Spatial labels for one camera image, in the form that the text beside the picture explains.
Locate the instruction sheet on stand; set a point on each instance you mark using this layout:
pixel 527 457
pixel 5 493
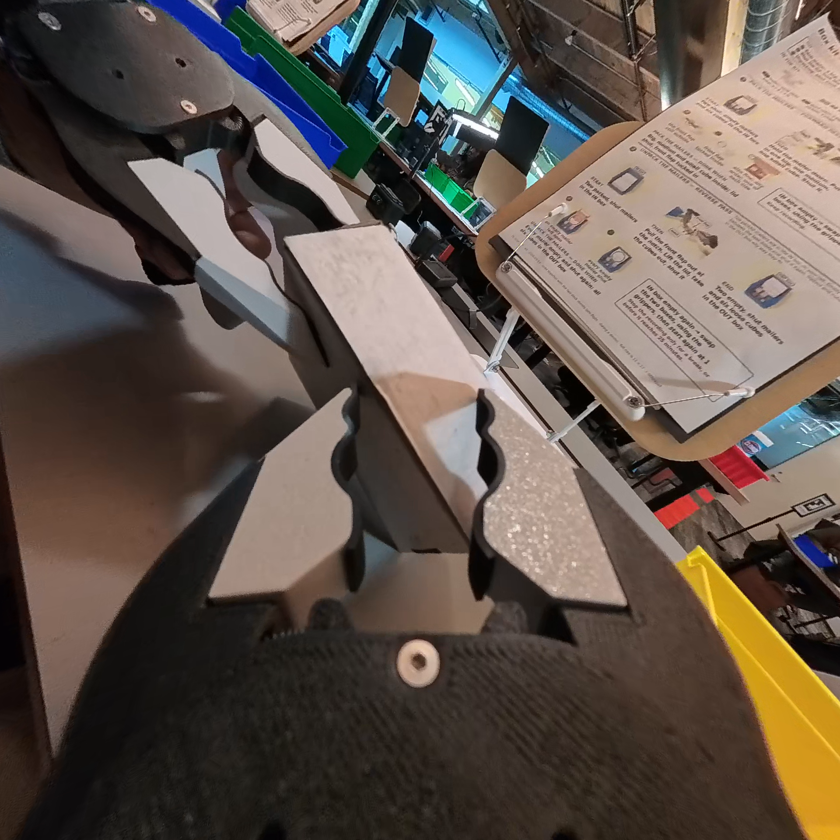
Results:
pixel 525 216

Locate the white mailer box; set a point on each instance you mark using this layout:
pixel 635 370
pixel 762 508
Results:
pixel 380 308

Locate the black charger box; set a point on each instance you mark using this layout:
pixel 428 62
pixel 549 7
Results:
pixel 394 203

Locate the small green bin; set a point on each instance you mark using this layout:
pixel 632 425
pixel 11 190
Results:
pixel 449 190

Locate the smooth grey pipe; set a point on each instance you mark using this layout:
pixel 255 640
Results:
pixel 689 46

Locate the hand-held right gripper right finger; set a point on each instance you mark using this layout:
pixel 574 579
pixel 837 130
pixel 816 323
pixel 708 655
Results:
pixel 551 531

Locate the blue storage bin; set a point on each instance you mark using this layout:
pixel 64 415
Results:
pixel 289 98

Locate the black and white marker tag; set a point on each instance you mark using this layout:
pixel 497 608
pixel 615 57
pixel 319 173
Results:
pixel 814 506
pixel 436 121

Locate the background document stand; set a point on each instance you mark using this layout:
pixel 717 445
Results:
pixel 403 92
pixel 505 177

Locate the red ridged object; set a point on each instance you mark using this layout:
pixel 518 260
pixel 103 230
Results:
pixel 738 467

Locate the black device box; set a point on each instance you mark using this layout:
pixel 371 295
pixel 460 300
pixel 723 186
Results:
pixel 430 241

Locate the green storage bin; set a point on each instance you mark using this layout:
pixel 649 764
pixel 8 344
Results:
pixel 328 105

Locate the black power adapter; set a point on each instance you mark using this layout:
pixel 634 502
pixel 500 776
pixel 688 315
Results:
pixel 436 272

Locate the person's left hand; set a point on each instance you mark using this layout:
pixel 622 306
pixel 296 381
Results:
pixel 246 223

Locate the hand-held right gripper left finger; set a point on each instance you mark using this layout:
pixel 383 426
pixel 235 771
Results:
pixel 282 525

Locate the silver spiral duct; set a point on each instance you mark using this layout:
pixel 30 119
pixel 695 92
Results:
pixel 768 33

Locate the grey desk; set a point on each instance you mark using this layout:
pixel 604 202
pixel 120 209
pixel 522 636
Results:
pixel 98 525

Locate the yellow storage bin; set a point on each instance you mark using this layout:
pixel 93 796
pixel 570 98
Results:
pixel 787 709

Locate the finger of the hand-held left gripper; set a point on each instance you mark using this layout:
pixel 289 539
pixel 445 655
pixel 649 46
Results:
pixel 302 164
pixel 190 203

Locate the printed instruction sheet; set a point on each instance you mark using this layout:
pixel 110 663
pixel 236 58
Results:
pixel 689 229

